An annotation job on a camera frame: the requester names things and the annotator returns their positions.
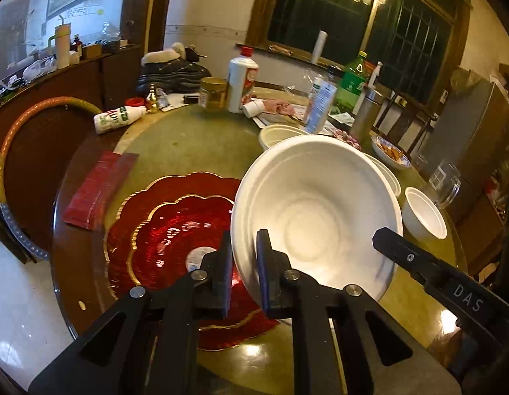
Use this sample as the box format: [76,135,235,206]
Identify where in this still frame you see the amber glass jar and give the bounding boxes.
[198,77,228,111]

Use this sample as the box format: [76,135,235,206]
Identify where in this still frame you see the pink bead string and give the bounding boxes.
[332,127,363,151]

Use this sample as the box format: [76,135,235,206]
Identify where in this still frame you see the beige thermos on sideboard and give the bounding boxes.
[47,16,70,69]

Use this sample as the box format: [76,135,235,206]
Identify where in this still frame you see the white plastic bottle lying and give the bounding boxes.
[94,106,147,135]

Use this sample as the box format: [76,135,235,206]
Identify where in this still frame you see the large red scalloped plate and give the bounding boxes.
[102,170,281,352]

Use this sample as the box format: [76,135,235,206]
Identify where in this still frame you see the hula hoop ring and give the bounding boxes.
[0,95,104,262]

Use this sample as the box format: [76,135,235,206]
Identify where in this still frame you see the small white cup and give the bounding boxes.
[242,99,265,119]

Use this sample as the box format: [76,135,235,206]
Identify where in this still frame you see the wooden chair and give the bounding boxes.
[372,89,439,158]

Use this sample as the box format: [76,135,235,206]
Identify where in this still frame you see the small golden bottle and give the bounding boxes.
[146,84,159,113]

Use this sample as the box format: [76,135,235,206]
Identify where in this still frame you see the green plastic bottle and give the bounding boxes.
[333,51,368,114]

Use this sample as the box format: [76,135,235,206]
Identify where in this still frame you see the stainless steel thermos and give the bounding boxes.
[350,87,385,144]

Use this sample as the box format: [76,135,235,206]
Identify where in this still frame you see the large white disposable bowl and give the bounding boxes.
[230,135,403,303]

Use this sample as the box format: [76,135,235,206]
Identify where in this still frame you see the grey refrigerator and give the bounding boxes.
[421,79,509,223]

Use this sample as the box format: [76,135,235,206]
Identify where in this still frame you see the small red scalloped plate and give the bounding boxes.
[125,194,264,332]

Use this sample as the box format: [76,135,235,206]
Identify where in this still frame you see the small white disposable bowl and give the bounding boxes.
[402,186,447,242]

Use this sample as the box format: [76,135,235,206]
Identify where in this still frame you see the tall white blue tube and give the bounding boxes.
[303,77,337,134]

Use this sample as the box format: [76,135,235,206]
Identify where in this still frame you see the dark folded jacket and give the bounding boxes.
[136,58,212,94]

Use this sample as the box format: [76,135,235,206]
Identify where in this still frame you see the white roll on windowsill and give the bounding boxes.
[310,30,328,64]

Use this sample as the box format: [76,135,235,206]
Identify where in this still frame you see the red rectangular box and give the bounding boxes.
[64,151,138,231]

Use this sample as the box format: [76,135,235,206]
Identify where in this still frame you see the blue patterned food plate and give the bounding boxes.
[371,136,412,170]

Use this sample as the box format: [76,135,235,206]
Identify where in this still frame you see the white disposable plate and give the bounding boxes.
[366,154,402,198]

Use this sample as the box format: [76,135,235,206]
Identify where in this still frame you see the white liquor bottle red cap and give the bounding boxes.
[227,45,259,113]

